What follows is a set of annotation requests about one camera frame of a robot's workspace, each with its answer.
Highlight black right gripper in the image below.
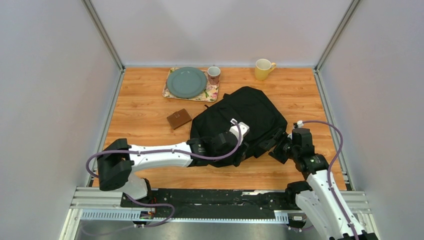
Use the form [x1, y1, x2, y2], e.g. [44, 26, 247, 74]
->
[258, 128, 298, 165]

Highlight black fabric student bag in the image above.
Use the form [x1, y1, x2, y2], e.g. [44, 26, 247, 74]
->
[190, 86, 288, 167]

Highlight brown leather wallet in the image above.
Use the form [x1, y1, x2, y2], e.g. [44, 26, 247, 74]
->
[166, 108, 192, 130]

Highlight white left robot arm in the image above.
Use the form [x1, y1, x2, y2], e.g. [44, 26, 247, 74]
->
[96, 126, 249, 208]

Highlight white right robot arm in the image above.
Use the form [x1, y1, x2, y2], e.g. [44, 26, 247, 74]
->
[260, 128, 378, 240]

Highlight floral serving tray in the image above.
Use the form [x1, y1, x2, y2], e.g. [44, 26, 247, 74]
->
[162, 67, 220, 102]

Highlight brown patterned mug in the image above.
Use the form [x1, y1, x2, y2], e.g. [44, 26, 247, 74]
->
[207, 66, 221, 85]

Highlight teal ceramic plate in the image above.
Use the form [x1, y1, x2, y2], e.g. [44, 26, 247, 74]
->
[166, 66, 208, 99]

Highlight yellow ceramic mug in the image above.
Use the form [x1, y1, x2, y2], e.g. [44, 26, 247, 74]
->
[254, 58, 277, 81]

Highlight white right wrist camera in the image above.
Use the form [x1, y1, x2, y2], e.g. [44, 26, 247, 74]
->
[293, 120, 304, 129]

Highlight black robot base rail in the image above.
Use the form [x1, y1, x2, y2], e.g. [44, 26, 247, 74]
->
[141, 188, 299, 220]

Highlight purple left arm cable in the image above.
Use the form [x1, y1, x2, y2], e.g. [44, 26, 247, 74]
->
[86, 122, 243, 229]

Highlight aluminium frame post right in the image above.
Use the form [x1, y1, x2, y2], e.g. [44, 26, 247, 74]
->
[314, 0, 362, 73]

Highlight aluminium frame post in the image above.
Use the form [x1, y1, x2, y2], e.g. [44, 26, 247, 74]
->
[314, 0, 362, 73]
[81, 0, 125, 73]

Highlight aluminium frame post left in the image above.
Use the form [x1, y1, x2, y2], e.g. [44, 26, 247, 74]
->
[81, 0, 125, 73]

